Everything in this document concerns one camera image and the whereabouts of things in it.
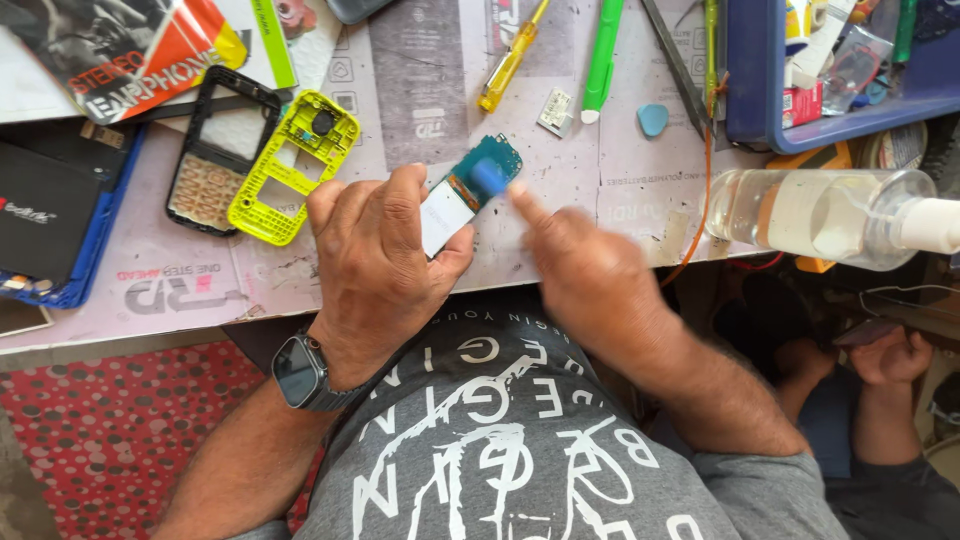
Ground blue cleaning brush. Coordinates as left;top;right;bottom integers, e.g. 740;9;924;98
471;156;513;199

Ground person's right hand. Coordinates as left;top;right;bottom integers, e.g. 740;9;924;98
508;182;680;378

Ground orange wire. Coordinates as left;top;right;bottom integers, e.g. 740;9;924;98
659;72;732;288

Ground thin green screwdriver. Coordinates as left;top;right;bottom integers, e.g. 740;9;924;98
701;0;722;115

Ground green and white pen tool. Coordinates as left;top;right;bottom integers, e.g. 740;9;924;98
580;0;626;126

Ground person's left hand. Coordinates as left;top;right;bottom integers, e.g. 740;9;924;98
306;163;478;390

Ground dark phone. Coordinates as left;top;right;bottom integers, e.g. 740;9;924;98
832;318;901;348

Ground earphone package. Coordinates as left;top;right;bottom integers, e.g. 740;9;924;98
0;0;249;126

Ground black phone frame with keypad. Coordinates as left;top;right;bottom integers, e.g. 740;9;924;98
165;65;283;238

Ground yellow-green phone frame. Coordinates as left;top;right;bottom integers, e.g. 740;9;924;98
227;89;362;248

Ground white package with green edge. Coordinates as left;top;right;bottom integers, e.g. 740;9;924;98
216;0;344;93

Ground red dotted mat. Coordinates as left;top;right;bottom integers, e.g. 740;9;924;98
0;340;325;540

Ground yellow transparent screwdriver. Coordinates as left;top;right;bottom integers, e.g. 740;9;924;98
477;0;553;114

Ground grey printed t-shirt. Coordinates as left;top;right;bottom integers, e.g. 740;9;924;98
231;288;852;540

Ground black box in blue tray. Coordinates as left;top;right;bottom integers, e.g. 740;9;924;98
0;118;146;310

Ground phone circuit board with screen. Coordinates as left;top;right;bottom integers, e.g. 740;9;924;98
420;133;525;261

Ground blue tray of tools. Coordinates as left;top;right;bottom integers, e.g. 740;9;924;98
723;0;960;156

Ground pink printed work mat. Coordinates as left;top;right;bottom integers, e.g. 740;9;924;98
0;0;774;355

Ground dark smartwatch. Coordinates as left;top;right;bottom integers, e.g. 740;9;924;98
270;333;370;413

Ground blue plastic opening pick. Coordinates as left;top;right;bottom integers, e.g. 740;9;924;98
636;102;671;139

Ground small silver metal part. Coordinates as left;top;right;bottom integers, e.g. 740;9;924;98
537;87;576;139

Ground clear spray bottle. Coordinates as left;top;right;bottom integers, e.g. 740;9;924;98
703;168;960;273

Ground metal tweezers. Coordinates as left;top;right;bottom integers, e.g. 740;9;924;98
641;0;714;141

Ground grey phone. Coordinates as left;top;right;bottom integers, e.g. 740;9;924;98
325;0;396;26

